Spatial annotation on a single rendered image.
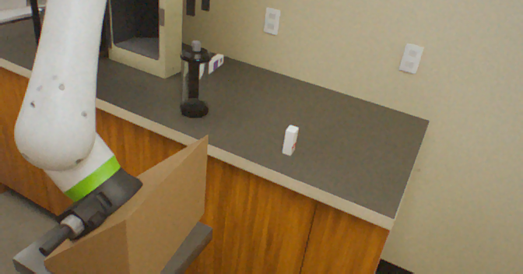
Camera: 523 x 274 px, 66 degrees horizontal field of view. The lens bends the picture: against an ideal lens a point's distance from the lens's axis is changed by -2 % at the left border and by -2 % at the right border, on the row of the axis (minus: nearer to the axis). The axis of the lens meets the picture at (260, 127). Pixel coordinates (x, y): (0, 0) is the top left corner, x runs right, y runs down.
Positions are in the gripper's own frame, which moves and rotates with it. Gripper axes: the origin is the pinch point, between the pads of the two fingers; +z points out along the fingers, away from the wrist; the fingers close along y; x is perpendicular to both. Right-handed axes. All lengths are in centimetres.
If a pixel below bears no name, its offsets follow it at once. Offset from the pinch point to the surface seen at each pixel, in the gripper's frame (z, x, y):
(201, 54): 15.5, 3.4, 1.7
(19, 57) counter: 40, -85, 10
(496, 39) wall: 2, 90, -58
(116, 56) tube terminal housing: 37, -53, -15
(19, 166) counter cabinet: 103, -99, 12
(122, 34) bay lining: 29, -54, -20
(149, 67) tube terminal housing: 37, -34, -15
